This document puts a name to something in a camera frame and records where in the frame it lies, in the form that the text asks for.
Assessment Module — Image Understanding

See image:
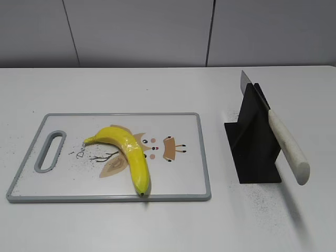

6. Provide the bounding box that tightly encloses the white-handled cleaver knife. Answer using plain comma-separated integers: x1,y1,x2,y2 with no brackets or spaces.
240,70,310,185

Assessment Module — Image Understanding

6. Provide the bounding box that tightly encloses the yellow plastic banana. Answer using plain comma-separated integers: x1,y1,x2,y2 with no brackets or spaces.
83,126,150,197

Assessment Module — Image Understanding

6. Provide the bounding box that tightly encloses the black knife stand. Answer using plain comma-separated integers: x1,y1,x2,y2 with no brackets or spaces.
224,83,281,184

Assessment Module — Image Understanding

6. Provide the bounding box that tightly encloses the white grey-rimmed cutting board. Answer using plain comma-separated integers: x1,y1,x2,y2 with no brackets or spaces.
6,112,211,203

